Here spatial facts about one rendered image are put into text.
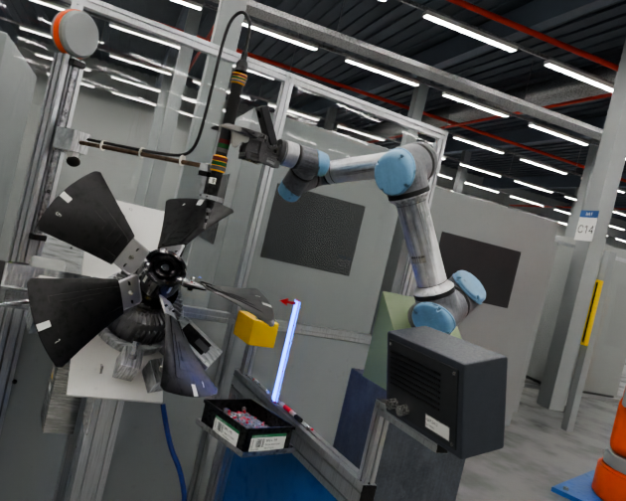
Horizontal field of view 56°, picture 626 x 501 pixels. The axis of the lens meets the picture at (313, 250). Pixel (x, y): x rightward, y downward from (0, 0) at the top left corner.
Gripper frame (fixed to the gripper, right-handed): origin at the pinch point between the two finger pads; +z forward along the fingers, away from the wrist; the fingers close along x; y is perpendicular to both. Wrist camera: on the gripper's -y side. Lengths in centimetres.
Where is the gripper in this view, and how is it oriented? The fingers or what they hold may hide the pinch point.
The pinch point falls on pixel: (219, 124)
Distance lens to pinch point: 172.1
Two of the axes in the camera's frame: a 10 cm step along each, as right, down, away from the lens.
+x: -4.4, -1.2, 8.9
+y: -2.3, 9.7, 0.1
